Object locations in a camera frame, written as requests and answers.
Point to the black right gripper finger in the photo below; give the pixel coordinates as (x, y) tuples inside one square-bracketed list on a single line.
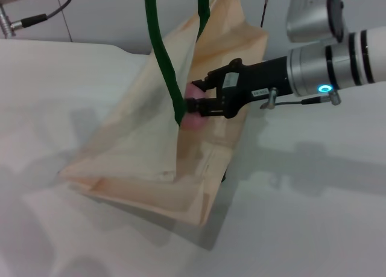
[(205, 84), (205, 106)]

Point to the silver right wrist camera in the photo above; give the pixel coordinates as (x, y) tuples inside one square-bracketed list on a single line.
[(310, 14)]

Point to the dark vertical wall strip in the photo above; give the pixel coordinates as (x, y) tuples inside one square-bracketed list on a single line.
[(264, 8)]

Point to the pink toy peach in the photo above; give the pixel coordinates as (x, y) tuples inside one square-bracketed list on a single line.
[(194, 122)]

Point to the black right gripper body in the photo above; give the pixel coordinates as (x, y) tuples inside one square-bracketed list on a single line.
[(256, 78)]

